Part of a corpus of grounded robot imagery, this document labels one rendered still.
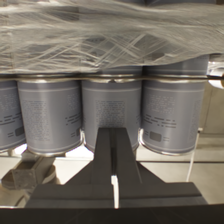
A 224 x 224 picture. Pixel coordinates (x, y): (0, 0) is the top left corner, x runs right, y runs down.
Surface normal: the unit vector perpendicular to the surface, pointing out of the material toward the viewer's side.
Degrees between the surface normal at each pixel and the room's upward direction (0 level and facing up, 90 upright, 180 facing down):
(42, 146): 90
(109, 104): 90
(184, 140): 90
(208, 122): 90
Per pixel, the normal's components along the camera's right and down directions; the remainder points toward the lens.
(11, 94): 0.93, 0.11
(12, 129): 0.81, 0.17
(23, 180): 0.01, 0.28
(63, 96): 0.67, 0.22
